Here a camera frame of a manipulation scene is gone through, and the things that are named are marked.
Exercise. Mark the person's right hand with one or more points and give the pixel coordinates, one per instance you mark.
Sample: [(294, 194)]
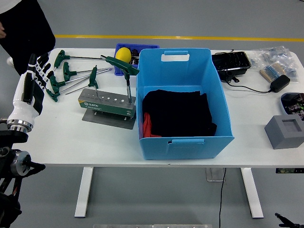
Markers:
[(2, 32)]

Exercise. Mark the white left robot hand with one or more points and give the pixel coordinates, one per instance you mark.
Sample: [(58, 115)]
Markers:
[(23, 95)]

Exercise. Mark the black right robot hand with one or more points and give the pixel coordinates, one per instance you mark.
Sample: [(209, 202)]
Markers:
[(285, 222)]

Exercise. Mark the green hex key stand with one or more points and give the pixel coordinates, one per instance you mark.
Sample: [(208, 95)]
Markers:
[(104, 105)]

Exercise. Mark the large blue folding box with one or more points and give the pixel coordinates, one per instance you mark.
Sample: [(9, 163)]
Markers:
[(180, 76)]

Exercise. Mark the person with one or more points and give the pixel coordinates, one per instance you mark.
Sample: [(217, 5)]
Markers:
[(26, 31)]

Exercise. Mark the white table leg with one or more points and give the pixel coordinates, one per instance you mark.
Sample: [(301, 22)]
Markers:
[(253, 192), (83, 192)]

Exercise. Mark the black table control panel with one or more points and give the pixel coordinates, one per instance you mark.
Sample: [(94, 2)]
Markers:
[(289, 170)]

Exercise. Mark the thin steel hex rod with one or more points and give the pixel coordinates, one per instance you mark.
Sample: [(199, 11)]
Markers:
[(77, 89)]

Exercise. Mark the grey block with square recess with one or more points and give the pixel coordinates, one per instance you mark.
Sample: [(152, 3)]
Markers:
[(280, 140)]

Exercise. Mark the grey floor plate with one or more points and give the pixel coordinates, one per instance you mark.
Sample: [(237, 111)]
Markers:
[(213, 174)]

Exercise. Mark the yellow foam ball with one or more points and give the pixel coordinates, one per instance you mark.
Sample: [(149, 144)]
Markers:
[(123, 54)]

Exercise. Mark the circuit board parts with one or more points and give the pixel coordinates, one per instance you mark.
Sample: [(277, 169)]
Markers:
[(294, 105)]

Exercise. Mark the light blue parts bin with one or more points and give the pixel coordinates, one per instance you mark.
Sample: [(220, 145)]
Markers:
[(282, 104)]

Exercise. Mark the dark small parts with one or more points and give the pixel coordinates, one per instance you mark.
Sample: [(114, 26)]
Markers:
[(135, 55)]

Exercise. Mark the red cloth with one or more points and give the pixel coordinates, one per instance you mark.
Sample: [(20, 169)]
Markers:
[(147, 126)]

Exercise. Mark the small dark blue bin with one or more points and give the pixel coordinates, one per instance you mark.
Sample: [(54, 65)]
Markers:
[(142, 46)]

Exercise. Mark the black power adapter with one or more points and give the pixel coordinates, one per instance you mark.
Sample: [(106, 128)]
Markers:
[(280, 83)]

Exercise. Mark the black cloth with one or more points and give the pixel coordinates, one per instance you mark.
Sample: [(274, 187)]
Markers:
[(178, 114)]

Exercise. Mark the clear plastic parts bags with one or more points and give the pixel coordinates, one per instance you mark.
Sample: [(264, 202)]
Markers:
[(273, 55)]

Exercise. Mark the black plastic tray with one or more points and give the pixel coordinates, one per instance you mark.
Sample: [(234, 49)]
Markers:
[(231, 63)]

